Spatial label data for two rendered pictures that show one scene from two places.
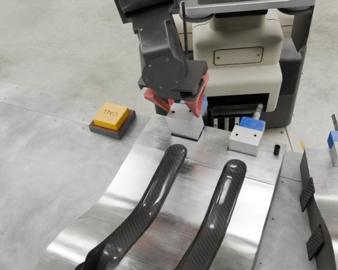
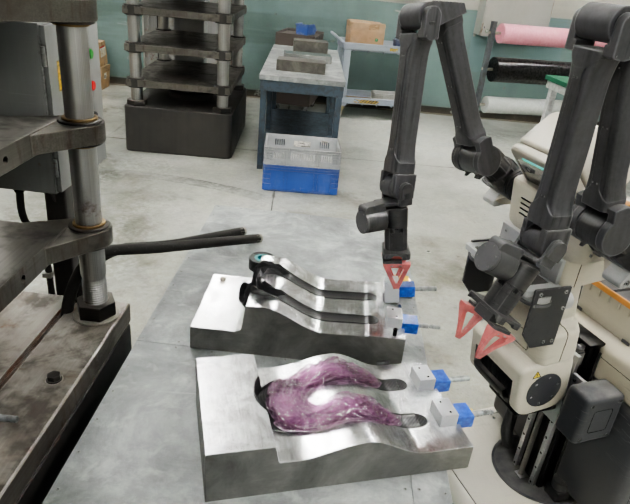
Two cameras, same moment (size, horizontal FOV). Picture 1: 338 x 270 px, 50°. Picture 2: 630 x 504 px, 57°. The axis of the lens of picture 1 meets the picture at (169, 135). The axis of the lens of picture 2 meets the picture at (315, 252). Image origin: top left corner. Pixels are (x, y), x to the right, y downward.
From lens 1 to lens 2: 115 cm
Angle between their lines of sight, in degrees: 52
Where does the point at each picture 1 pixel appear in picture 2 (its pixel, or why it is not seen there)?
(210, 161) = (369, 309)
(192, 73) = (397, 252)
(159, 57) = (361, 211)
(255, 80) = (506, 356)
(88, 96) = not seen: hidden behind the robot
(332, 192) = (383, 373)
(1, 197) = (313, 263)
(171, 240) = (304, 298)
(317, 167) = (403, 367)
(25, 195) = (319, 270)
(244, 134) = (395, 312)
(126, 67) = not seen: hidden behind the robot
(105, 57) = not seen: hidden behind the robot
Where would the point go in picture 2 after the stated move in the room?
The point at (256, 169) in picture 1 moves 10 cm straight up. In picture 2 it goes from (375, 327) to (381, 291)
